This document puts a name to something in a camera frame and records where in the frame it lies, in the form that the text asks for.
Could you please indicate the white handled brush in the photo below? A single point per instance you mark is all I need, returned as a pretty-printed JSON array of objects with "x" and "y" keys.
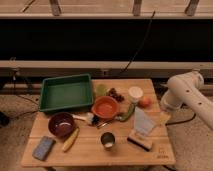
[{"x": 89, "y": 118}]

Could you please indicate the wooden felt eraser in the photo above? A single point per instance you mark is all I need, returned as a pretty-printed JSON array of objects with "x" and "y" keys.
[{"x": 140, "y": 140}]

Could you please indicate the blue sponge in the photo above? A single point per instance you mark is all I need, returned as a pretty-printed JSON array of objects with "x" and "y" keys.
[{"x": 43, "y": 148}]

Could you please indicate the red orange bowl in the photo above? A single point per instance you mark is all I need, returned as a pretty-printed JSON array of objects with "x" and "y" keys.
[{"x": 105, "y": 107}]

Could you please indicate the green pepper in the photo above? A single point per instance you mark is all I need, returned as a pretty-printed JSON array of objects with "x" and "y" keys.
[{"x": 125, "y": 116}]

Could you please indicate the green plastic tray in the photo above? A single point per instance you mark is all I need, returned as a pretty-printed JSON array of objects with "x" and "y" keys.
[{"x": 66, "y": 93}]

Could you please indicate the metal cup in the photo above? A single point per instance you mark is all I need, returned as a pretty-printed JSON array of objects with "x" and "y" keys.
[{"x": 107, "y": 140}]

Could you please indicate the wooden table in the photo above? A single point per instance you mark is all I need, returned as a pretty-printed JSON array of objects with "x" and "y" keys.
[{"x": 88, "y": 150}]

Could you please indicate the light blue cloth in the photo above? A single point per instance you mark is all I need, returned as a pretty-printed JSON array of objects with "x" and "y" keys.
[{"x": 143, "y": 124}]

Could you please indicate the dark grape bunch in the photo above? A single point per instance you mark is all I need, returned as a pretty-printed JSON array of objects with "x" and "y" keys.
[{"x": 113, "y": 93}]

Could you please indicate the orange fruit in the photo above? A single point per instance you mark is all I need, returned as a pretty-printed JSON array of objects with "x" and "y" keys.
[{"x": 145, "y": 102}]

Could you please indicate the green apple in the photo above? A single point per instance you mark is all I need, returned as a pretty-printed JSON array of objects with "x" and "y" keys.
[{"x": 101, "y": 90}]

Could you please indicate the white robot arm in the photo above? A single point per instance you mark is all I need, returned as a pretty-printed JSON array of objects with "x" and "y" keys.
[{"x": 184, "y": 89}]

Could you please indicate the dark maroon bowl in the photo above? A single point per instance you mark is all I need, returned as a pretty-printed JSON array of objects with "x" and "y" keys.
[{"x": 61, "y": 124}]

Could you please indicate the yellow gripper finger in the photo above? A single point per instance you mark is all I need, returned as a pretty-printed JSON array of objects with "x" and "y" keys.
[{"x": 164, "y": 118}]

